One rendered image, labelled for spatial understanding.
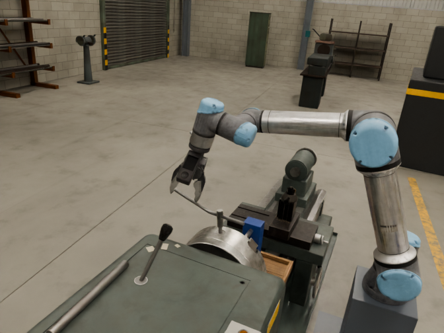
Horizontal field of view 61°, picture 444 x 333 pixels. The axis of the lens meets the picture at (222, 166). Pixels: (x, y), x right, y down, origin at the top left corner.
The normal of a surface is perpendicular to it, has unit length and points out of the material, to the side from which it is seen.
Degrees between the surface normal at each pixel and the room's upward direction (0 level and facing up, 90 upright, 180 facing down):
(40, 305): 0
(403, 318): 90
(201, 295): 0
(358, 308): 90
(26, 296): 0
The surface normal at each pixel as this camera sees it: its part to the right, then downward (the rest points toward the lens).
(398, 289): -0.33, 0.46
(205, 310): 0.07, -0.92
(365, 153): -0.40, 0.21
